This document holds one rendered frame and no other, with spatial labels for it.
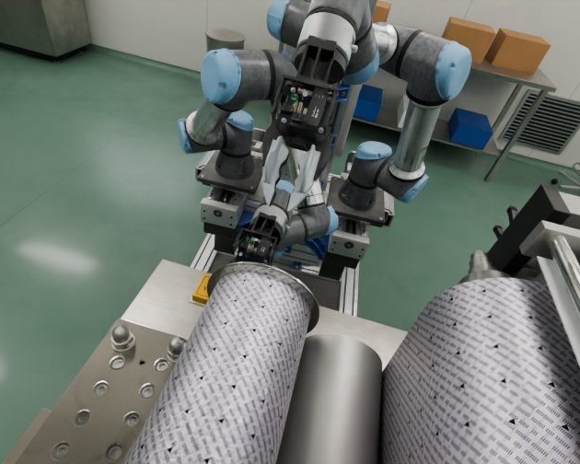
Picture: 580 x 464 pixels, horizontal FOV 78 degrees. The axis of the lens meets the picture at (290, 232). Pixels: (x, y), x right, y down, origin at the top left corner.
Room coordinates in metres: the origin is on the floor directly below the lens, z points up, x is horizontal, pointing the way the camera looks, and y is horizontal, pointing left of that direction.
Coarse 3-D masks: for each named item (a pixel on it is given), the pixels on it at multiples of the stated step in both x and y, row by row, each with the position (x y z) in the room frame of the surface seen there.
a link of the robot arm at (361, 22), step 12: (312, 0) 0.57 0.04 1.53; (324, 0) 0.55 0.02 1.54; (336, 0) 0.55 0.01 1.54; (348, 0) 0.56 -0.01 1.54; (360, 0) 0.57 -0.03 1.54; (312, 12) 0.55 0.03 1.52; (336, 12) 0.54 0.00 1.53; (348, 12) 0.55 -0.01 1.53; (360, 12) 0.57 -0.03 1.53; (360, 24) 0.59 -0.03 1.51; (360, 36) 0.60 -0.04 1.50
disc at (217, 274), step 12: (228, 264) 0.27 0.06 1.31; (240, 264) 0.27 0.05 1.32; (252, 264) 0.27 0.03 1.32; (264, 264) 0.27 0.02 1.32; (216, 276) 0.27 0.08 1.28; (276, 276) 0.27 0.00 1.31; (288, 276) 0.26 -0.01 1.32; (300, 288) 0.26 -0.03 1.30; (312, 300) 0.26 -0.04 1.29; (312, 312) 0.26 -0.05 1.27; (312, 324) 0.26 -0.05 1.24
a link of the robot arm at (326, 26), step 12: (324, 12) 0.54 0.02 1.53; (312, 24) 0.53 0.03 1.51; (324, 24) 0.52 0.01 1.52; (336, 24) 0.53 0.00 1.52; (348, 24) 0.54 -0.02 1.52; (300, 36) 0.53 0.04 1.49; (324, 36) 0.51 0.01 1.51; (336, 36) 0.51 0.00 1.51; (348, 36) 0.53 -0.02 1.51; (336, 48) 0.51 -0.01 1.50; (348, 48) 0.52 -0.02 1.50; (348, 60) 0.52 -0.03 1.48
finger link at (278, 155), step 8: (280, 136) 0.43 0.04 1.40; (272, 144) 0.44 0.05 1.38; (280, 144) 0.43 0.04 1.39; (272, 152) 0.39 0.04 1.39; (280, 152) 0.43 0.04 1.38; (288, 152) 0.43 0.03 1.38; (272, 160) 0.40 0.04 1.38; (280, 160) 0.42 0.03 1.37; (264, 168) 0.38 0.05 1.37; (272, 168) 0.40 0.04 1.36; (280, 168) 0.42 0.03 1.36; (264, 176) 0.40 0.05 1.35; (272, 176) 0.40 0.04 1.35; (264, 184) 0.39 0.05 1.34; (272, 184) 0.39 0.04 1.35; (264, 192) 0.38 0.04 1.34; (272, 192) 0.38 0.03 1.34; (272, 200) 0.38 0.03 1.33
